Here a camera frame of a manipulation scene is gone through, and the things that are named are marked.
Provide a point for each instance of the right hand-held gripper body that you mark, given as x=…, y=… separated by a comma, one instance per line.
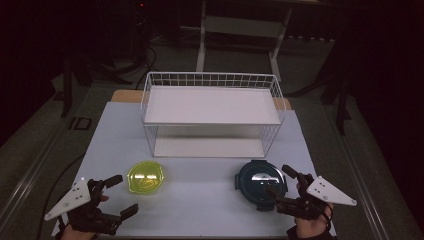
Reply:
x=328, y=193

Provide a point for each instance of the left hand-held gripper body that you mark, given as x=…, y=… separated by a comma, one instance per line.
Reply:
x=75, y=196

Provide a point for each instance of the glass container with dark lid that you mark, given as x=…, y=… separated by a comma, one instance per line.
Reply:
x=253, y=185

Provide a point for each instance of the yellow-green plastic bowl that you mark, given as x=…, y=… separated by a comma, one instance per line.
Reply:
x=145, y=178

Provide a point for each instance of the person's right hand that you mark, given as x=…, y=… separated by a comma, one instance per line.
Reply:
x=313, y=228

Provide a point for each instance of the person's left hand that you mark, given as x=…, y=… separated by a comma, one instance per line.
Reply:
x=78, y=235

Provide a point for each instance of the pale blue table mat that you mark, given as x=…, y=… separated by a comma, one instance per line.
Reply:
x=200, y=206

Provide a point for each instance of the black stand leg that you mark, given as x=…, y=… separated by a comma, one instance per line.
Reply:
x=341, y=106

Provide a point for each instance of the white metal table frame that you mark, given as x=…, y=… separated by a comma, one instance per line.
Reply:
x=201, y=50

